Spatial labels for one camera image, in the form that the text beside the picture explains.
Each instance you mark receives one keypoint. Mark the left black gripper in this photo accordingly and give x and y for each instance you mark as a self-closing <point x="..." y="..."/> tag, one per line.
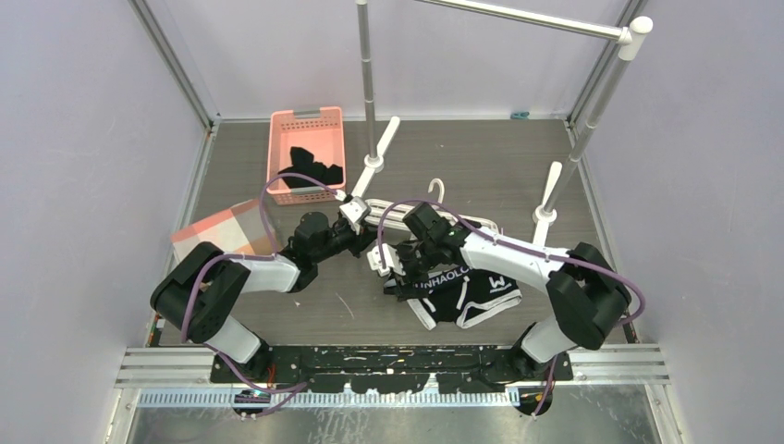
<point x="366" y="233"/>

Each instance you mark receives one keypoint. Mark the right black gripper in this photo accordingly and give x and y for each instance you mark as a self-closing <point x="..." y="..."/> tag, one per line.
<point x="409" y="278"/>

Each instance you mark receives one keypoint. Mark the black boxer briefs white trim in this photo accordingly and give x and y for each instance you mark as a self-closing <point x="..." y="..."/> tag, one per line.
<point x="460" y="295"/>

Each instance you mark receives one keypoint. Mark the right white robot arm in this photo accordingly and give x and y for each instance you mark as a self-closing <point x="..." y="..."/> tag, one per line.
<point x="588" y="298"/>

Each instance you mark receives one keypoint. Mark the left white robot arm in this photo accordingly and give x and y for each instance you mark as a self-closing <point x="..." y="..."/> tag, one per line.
<point x="197" y="297"/>

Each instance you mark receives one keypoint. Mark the black garment in basket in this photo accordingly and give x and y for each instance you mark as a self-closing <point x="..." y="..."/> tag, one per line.
<point x="303" y="163"/>

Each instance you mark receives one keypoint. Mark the pink checked cloth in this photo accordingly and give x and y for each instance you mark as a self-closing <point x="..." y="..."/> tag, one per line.
<point x="238" y="229"/>

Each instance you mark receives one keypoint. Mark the pink plastic basket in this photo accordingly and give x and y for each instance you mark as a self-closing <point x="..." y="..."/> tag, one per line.
<point x="321" y="132"/>

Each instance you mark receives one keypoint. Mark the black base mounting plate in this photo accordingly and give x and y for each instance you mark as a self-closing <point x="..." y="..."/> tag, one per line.
<point x="461" y="369"/>

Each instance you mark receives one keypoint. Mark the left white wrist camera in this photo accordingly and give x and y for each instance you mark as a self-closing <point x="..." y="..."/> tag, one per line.
<point x="353" y="210"/>

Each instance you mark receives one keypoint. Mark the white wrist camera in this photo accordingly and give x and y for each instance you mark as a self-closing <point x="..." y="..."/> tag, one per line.
<point x="353" y="210"/>
<point x="384" y="260"/>

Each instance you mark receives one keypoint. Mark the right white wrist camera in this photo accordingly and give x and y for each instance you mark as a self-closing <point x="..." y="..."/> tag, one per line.
<point x="384" y="260"/>

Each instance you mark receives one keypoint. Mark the aluminium frame post right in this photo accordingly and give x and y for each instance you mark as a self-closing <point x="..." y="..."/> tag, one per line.
<point x="631" y="9"/>

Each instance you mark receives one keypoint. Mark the aluminium frame post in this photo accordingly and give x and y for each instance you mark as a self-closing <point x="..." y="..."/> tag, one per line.
<point x="159" y="23"/>
<point x="631" y="9"/>

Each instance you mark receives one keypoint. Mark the aluminium frame post left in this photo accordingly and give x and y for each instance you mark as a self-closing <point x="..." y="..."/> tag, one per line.
<point x="159" y="23"/>

